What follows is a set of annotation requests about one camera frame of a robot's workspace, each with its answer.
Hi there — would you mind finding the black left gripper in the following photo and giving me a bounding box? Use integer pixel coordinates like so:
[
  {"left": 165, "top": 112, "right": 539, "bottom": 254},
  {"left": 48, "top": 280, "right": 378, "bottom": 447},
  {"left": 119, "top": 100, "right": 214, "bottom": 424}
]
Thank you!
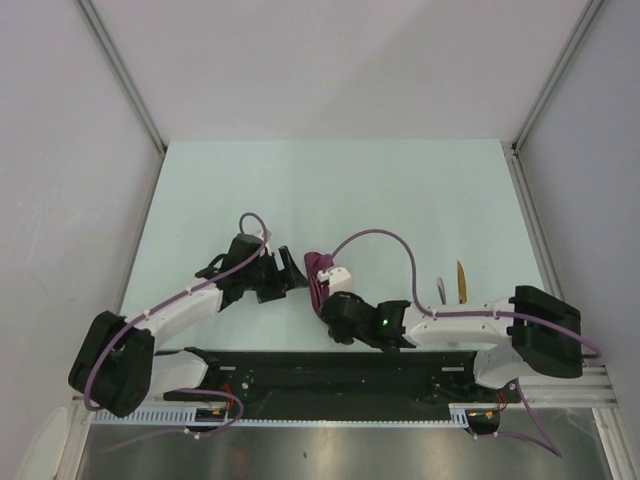
[{"left": 242, "top": 246, "right": 309, "bottom": 303}]

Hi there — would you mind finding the magenta satin napkin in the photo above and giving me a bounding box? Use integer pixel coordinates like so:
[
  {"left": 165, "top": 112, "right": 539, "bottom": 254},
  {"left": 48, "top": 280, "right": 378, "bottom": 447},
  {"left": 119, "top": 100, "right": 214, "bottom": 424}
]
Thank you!
[{"left": 304, "top": 252, "right": 335, "bottom": 319}]

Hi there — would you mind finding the silver metal fork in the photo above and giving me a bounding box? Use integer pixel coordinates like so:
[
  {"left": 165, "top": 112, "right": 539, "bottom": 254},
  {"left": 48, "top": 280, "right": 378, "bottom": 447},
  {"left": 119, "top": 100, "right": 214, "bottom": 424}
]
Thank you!
[{"left": 436, "top": 277, "right": 447, "bottom": 305}]

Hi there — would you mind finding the gold butter knife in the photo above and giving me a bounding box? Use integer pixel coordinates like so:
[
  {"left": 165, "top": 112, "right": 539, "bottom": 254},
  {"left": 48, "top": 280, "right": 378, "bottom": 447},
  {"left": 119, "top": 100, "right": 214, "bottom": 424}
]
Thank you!
[{"left": 456, "top": 261, "right": 468, "bottom": 304}]

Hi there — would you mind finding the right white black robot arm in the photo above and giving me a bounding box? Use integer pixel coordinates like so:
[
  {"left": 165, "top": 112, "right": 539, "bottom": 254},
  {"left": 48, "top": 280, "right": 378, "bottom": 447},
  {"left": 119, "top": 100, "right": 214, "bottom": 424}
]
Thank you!
[{"left": 320, "top": 285, "right": 583, "bottom": 401}]

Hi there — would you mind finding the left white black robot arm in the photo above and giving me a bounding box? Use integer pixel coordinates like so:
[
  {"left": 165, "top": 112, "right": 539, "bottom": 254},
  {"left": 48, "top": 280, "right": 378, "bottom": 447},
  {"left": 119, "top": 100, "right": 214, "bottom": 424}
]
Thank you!
[{"left": 68, "top": 233, "right": 309, "bottom": 418}]

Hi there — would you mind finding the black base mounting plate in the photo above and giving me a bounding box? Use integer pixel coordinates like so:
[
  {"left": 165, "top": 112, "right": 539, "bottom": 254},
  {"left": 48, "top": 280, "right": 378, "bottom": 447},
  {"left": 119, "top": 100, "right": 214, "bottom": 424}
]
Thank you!
[{"left": 160, "top": 347, "right": 520, "bottom": 422}]

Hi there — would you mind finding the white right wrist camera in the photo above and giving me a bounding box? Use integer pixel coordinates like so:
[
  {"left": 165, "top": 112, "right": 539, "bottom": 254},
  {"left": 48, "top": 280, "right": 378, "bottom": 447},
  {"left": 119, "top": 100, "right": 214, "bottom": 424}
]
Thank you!
[{"left": 316, "top": 266, "right": 354, "bottom": 296}]

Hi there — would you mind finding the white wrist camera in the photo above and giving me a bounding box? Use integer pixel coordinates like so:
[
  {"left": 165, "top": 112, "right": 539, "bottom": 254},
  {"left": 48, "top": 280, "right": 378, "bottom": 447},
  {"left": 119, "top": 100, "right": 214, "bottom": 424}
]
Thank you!
[
  {"left": 252, "top": 229, "right": 272, "bottom": 254},
  {"left": 316, "top": 266, "right": 354, "bottom": 296}
]

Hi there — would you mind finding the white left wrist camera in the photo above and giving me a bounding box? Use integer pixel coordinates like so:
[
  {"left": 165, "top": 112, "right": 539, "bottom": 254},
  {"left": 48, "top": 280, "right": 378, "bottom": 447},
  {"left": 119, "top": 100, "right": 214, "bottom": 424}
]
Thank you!
[{"left": 252, "top": 229, "right": 272, "bottom": 254}]

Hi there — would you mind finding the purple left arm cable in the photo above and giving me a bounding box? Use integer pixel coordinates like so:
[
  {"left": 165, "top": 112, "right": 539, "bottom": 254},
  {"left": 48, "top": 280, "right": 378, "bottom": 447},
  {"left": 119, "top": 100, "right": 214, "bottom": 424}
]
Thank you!
[{"left": 82, "top": 212, "right": 274, "bottom": 454}]

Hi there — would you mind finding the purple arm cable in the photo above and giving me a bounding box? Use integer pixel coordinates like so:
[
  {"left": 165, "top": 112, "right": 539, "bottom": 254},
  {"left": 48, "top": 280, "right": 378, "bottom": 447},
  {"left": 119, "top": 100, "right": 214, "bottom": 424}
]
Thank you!
[
  {"left": 82, "top": 212, "right": 274, "bottom": 454},
  {"left": 327, "top": 229, "right": 601, "bottom": 459}
]

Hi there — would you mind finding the white slotted cable duct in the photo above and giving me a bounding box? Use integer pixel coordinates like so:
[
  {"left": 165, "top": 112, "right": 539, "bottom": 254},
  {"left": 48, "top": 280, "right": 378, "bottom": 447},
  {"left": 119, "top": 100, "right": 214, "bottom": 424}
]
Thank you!
[{"left": 93, "top": 406, "right": 469, "bottom": 428}]

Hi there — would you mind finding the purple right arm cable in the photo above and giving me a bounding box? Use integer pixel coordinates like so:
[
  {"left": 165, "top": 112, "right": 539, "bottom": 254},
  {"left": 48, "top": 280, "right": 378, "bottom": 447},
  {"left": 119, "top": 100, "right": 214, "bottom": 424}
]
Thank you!
[{"left": 327, "top": 229, "right": 601, "bottom": 459}]

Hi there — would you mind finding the right aluminium frame post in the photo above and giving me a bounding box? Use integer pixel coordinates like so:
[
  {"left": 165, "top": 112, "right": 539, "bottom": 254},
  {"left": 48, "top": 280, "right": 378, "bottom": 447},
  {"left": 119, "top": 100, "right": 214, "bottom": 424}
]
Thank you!
[{"left": 514, "top": 0, "right": 606, "bottom": 151}]

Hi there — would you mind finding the aluminium front rail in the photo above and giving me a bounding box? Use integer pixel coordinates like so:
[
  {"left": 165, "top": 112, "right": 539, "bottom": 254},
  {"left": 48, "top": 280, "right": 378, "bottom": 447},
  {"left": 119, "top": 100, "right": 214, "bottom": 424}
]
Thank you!
[{"left": 72, "top": 365, "right": 621, "bottom": 406}]

